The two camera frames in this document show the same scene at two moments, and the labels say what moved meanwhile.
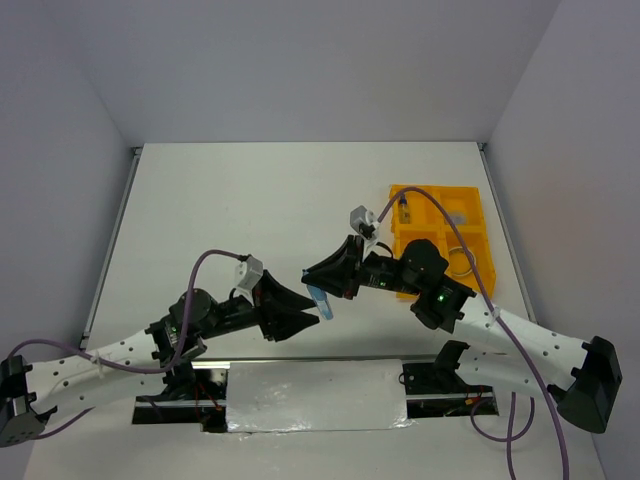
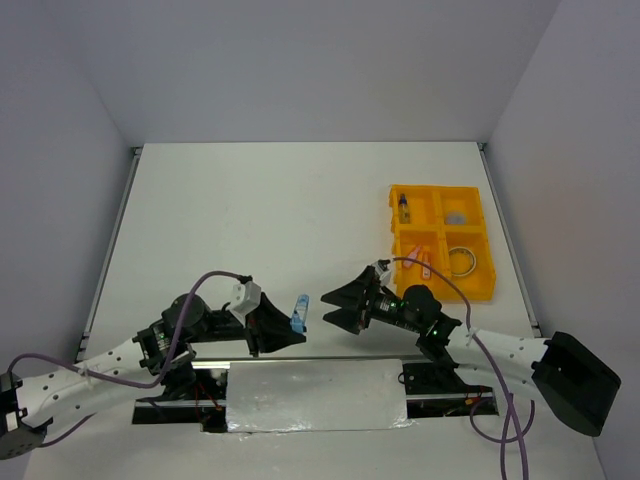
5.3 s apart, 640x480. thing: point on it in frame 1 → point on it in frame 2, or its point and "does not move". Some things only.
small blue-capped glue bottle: (404, 213) does not move
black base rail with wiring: (429, 391) does not move
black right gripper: (339, 272) → (353, 316)
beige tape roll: (458, 261) does not move
